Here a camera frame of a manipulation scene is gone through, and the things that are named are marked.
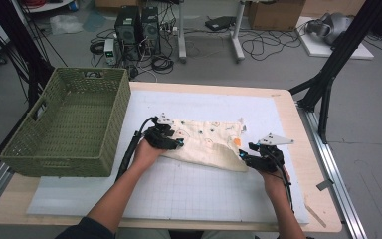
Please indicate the teal sheet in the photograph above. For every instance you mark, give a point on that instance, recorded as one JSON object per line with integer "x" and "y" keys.
{"x": 94, "y": 21}

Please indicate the slim black computer tower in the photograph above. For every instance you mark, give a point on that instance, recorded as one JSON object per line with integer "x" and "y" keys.
{"x": 151, "y": 30}

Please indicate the white floor board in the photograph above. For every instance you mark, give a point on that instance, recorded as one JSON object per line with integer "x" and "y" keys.
{"x": 315, "y": 49}

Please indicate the large black computer tower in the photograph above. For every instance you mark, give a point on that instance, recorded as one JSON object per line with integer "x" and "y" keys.
{"x": 127, "y": 30}

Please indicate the long aluminium rail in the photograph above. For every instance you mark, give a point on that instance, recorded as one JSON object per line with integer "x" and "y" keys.
{"x": 335, "y": 172}

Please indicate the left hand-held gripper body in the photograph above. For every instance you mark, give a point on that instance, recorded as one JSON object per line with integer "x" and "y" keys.
{"x": 155, "y": 136}

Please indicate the clear plastic bag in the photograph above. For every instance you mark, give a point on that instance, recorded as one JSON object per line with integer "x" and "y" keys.
{"x": 64, "y": 24}

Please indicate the flat black box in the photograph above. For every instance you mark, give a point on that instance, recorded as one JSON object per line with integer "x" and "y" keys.
{"x": 220, "y": 23}

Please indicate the person's dark sleeve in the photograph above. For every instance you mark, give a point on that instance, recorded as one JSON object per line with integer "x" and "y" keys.
{"x": 86, "y": 230}

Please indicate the small grey power supply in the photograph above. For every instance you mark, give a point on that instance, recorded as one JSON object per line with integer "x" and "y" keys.
{"x": 109, "y": 51}

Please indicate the person's right hand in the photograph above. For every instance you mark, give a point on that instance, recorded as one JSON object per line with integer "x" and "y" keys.
{"x": 273, "y": 182}

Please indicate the large cardboard box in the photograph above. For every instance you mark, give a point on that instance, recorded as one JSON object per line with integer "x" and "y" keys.
{"x": 275, "y": 15}

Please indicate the thin wooden strip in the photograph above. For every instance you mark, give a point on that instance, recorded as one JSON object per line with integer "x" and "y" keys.
{"x": 315, "y": 215}

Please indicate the white desk frame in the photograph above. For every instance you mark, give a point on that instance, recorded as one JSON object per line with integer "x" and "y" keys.
{"x": 181, "y": 33}

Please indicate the black stand with diagonal struts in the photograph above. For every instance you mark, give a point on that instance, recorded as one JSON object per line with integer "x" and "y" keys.
{"x": 338, "y": 56}

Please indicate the grey tape piece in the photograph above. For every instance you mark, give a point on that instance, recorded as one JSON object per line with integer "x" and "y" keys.
{"x": 325, "y": 185}

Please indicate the person's left hand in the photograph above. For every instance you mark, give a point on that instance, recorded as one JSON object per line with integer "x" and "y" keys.
{"x": 146, "y": 154}

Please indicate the green woven basket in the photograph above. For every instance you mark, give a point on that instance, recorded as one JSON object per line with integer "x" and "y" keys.
{"x": 73, "y": 109}

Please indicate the grey headset device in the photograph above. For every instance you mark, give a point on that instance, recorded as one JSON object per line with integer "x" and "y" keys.
{"x": 335, "y": 26}

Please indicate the cream cloth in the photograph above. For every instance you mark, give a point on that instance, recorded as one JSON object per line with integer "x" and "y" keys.
{"x": 205, "y": 149}

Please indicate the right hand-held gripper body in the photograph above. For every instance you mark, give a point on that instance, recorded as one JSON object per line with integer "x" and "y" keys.
{"x": 268, "y": 159}

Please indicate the round white table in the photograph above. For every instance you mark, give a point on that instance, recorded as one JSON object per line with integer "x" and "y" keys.
{"x": 46, "y": 6}

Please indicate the white grid mat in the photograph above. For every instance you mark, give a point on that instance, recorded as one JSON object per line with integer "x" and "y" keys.
{"x": 195, "y": 199}

